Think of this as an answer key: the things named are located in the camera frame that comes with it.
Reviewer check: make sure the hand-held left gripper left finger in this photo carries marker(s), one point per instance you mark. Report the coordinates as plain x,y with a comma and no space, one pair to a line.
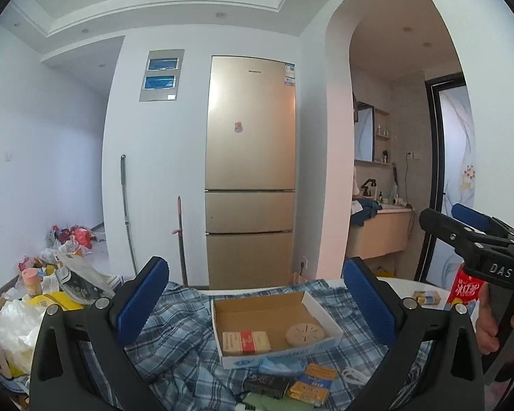
141,304

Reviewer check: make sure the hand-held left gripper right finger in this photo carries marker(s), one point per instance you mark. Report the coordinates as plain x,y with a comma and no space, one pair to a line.
364,299

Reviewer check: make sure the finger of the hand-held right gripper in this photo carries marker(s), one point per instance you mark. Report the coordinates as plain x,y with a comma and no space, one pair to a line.
441,222
471,216

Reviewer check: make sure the blue plaid shirt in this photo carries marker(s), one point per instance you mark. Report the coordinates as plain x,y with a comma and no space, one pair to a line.
184,334

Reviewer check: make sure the blue face mask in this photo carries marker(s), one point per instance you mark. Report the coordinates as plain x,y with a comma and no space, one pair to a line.
280,366

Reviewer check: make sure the cardboard box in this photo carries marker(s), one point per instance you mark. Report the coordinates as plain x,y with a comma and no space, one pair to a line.
257,312

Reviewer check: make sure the black packet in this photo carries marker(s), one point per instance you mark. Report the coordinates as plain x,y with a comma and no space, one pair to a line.
265,385

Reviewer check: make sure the person's right hand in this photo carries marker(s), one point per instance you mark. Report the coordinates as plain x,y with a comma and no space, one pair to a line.
488,321

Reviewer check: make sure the red soda bottle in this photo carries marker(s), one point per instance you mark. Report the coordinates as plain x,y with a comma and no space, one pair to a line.
467,287

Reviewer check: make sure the white hair dryer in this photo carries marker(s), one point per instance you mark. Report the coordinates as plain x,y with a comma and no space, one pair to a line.
398,201

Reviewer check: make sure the patterned glass door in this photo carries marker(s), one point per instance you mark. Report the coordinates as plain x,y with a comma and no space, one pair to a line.
456,158

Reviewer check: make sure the wooden vanity cabinet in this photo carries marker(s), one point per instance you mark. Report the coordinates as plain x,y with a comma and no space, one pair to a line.
381,235

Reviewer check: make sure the small yellow box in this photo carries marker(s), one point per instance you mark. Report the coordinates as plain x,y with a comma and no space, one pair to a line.
426,299

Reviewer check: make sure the printed newspaper pile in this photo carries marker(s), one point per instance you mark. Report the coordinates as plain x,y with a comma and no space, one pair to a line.
83,280

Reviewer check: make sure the round beige disc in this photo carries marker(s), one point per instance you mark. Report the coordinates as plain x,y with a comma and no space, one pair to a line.
305,334

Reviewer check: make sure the blue clothes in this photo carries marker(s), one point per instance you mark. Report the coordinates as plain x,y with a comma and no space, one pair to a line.
366,212

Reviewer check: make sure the black faucet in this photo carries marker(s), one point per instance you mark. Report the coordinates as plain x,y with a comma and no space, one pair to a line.
367,186

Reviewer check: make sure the yellow plastic bag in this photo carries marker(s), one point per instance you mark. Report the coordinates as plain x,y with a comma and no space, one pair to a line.
53,302

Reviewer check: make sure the red plastic bags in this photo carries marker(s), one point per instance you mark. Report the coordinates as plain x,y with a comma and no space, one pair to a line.
79,235

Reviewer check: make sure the red and tan packet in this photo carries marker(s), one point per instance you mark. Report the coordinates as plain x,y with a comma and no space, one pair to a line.
246,342

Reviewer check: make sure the bathroom mirror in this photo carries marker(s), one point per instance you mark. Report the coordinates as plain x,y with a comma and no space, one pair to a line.
365,135

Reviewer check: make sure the white plastic bag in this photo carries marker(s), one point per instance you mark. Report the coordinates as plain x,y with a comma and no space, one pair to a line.
15,329

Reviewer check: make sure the green pouch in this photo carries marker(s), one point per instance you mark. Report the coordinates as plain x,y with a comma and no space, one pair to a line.
265,403

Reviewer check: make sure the gold refrigerator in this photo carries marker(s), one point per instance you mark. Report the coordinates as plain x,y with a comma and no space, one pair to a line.
248,137

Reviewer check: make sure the pink fridge sticker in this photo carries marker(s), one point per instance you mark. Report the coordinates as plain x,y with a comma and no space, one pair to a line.
239,127

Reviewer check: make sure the silver electrical panel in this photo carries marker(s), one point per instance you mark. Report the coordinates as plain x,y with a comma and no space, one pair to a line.
160,95

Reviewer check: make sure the fridge energy label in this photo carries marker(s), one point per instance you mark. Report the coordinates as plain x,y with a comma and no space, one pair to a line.
289,75

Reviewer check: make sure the black door frame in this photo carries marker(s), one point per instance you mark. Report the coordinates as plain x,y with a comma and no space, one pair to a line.
432,137

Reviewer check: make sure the wall niche shelf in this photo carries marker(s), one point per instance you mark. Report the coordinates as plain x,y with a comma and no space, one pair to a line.
382,137

